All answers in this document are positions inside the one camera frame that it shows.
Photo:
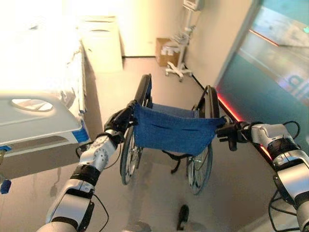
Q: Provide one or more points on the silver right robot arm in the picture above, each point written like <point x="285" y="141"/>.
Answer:
<point x="285" y="164"/>

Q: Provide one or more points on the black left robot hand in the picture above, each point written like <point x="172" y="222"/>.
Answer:
<point x="118" y="120"/>

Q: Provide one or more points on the brown cardboard box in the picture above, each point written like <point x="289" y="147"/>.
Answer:
<point x="167" y="52"/>

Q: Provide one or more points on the white hospital bed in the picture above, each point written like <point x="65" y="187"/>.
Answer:
<point x="39" y="101"/>

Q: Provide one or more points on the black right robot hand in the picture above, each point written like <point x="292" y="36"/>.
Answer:
<point x="229" y="132"/>

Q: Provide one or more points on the white bedside cabinet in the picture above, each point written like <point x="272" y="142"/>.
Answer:
<point x="102" y="42"/>

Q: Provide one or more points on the dark robot foot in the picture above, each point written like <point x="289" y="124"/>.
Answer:
<point x="183" y="217"/>

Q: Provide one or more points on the white wheeled equipment stand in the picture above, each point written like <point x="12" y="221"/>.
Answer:
<point x="184" y="38"/>

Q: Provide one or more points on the teal glass door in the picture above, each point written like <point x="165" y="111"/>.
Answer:
<point x="265" y="72"/>

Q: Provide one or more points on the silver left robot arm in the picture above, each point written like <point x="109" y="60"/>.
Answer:
<point x="79" y="178"/>

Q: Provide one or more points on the blue seat wheelchair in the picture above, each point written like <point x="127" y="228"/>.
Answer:
<point x="172" y="135"/>

